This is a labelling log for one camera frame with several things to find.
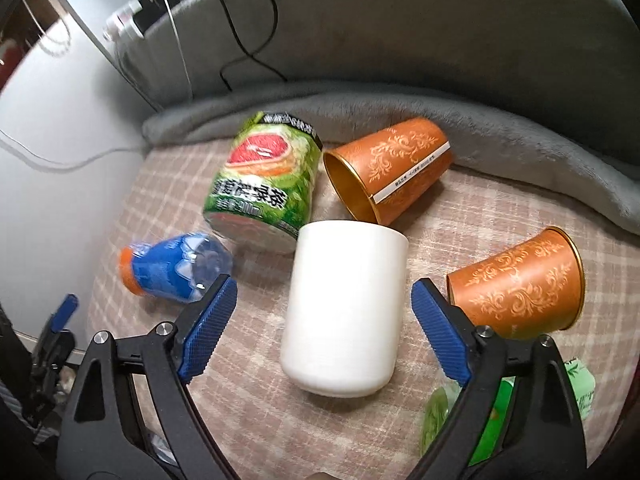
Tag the green grapefruit tea bottle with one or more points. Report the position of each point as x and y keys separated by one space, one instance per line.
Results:
x=261 y=196

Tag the orange patterned paper cup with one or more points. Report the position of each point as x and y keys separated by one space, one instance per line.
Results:
x=529 y=289

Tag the blue orange drink bottle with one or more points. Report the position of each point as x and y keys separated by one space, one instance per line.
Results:
x=181 y=268

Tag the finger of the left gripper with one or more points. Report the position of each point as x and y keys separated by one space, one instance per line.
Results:
x=53 y=348

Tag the white plastic cup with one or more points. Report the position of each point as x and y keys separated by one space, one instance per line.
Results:
x=345 y=308

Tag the white power strip with plugs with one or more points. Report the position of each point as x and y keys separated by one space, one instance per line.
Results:
x=130 y=21

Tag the orange patterned cup with label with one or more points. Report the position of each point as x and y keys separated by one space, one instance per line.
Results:
x=381 y=175

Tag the grey sofa backrest cushion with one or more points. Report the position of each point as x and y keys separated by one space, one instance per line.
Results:
x=570 y=65

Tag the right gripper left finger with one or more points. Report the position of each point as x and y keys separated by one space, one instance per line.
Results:
x=103 y=433

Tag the grey fleece blanket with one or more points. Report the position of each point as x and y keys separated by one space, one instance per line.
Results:
x=482 y=137

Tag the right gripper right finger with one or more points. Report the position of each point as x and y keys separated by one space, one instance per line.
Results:
x=516 y=416

